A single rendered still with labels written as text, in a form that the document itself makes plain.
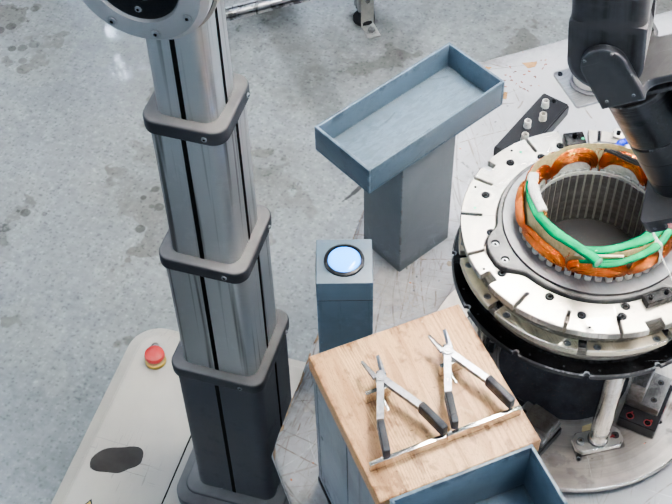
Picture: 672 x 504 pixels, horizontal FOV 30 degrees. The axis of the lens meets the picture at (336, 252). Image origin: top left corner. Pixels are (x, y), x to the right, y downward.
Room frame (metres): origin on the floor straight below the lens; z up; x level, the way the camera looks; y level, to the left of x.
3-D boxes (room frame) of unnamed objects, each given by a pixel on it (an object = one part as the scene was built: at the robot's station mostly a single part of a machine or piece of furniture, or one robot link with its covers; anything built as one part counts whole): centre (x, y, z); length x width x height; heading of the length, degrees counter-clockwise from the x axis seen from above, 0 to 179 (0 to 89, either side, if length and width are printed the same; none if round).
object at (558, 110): (1.42, -0.32, 0.79); 0.15 x 0.05 x 0.02; 142
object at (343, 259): (0.97, -0.01, 1.03); 0.04 x 0.04 x 0.01
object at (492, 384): (0.74, -0.17, 1.09); 0.04 x 0.01 x 0.02; 36
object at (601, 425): (0.84, -0.34, 0.91); 0.02 x 0.02 x 0.21
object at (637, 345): (0.82, -0.33, 1.06); 0.09 x 0.04 x 0.01; 109
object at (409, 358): (0.75, -0.09, 1.05); 0.20 x 0.19 x 0.02; 21
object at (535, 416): (0.85, -0.25, 0.83); 0.05 x 0.04 x 0.02; 47
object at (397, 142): (1.21, -0.11, 0.92); 0.25 x 0.11 x 0.28; 130
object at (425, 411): (0.71, -0.10, 1.09); 0.04 x 0.01 x 0.02; 38
